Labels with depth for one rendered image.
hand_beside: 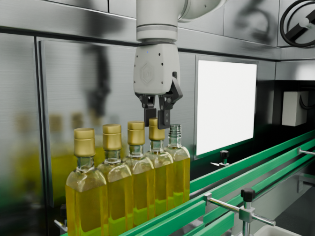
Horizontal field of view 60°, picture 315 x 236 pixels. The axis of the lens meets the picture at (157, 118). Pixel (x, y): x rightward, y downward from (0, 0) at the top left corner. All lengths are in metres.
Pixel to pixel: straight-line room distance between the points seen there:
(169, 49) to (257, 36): 0.80
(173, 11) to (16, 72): 0.32
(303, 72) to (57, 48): 1.13
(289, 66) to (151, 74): 1.00
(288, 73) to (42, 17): 1.15
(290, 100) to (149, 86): 1.13
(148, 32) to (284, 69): 1.01
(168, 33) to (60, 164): 0.34
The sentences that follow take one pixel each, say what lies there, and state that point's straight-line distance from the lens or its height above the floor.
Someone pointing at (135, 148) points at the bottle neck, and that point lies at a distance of 0.54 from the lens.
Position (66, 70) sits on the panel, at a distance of 0.59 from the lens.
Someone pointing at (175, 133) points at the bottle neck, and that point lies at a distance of 0.62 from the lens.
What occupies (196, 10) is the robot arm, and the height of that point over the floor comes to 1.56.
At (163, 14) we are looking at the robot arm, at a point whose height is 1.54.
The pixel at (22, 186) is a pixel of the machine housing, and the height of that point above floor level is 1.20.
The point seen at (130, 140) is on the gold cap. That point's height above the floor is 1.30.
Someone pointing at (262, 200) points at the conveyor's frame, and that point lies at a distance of 0.97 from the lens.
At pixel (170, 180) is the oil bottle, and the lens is 0.61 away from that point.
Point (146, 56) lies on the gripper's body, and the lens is 0.56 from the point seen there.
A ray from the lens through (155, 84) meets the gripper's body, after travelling 0.54.
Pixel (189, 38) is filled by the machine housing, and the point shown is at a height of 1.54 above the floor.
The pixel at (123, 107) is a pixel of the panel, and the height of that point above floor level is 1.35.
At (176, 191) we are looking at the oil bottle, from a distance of 0.63.
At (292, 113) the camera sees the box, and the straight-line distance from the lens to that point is 1.59.
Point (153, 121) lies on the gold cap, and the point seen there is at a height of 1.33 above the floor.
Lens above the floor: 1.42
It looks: 8 degrees down
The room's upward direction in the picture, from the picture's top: straight up
